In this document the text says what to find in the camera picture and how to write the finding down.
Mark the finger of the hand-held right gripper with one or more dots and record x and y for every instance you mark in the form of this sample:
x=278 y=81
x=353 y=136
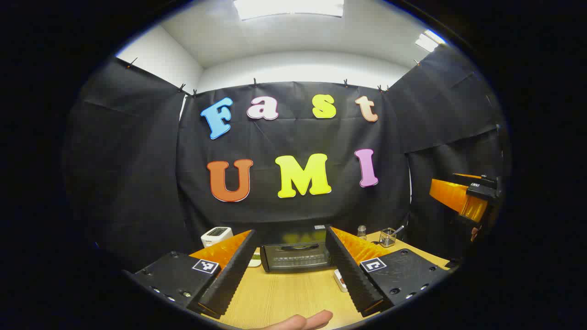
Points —
x=484 y=179
x=451 y=195

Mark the black backdrop cloth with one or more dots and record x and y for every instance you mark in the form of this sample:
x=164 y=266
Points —
x=137 y=183

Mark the black electric oven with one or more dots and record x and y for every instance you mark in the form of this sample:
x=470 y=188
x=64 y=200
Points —
x=296 y=259

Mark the white divided condiment dish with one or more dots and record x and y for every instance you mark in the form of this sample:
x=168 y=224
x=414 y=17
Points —
x=254 y=263

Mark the ceiling light panel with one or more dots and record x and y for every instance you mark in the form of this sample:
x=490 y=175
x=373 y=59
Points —
x=429 y=41
x=289 y=8

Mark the metal spoon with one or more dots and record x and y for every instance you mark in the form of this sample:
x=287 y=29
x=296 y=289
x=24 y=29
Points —
x=398 y=229

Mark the white toaster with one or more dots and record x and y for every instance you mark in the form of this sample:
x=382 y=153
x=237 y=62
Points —
x=215 y=234

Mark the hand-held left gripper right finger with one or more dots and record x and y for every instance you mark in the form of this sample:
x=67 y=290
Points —
x=351 y=275

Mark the clear glass bottle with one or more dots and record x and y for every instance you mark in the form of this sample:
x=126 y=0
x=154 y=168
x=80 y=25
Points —
x=362 y=233

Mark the white rectangular tray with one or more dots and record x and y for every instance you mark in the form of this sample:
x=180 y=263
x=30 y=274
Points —
x=339 y=280

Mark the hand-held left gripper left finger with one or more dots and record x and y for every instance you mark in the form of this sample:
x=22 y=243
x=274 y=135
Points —
x=231 y=275

